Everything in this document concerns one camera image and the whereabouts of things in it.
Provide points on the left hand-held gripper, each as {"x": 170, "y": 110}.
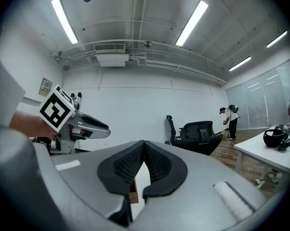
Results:
{"x": 54, "y": 109}

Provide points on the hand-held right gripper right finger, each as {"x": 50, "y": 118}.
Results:
{"x": 195, "y": 177}

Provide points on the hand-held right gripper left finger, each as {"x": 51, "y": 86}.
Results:
{"x": 87, "y": 177}

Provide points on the brown wooden compartment box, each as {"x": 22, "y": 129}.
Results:
{"x": 134, "y": 194}

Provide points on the person's left forearm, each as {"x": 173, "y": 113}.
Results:
{"x": 29, "y": 126}

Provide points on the aluminium ladder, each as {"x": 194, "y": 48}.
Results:
{"x": 79, "y": 95}

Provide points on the low black office chair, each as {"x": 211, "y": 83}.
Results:
{"x": 200, "y": 137}

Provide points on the white square table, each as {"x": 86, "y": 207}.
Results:
{"x": 142, "y": 177}

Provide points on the tall black office chair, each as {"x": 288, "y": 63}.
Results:
{"x": 171, "y": 127}

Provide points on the white floor scrap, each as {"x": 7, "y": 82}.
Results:
{"x": 260, "y": 183}

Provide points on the white long table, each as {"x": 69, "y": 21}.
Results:
{"x": 260, "y": 153}

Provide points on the white ceiling air conditioner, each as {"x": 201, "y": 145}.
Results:
{"x": 112, "y": 56}

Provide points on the black headset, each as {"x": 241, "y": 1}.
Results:
{"x": 274, "y": 137}

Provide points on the round ceiling detector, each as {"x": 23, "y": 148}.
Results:
{"x": 147, "y": 44}

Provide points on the ceiling strip light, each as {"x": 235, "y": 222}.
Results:
{"x": 239, "y": 64}
{"x": 65, "y": 20}
{"x": 191, "y": 23}
{"x": 277, "y": 39}

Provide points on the grey wall electrical panel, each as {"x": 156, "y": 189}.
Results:
{"x": 45, "y": 86}

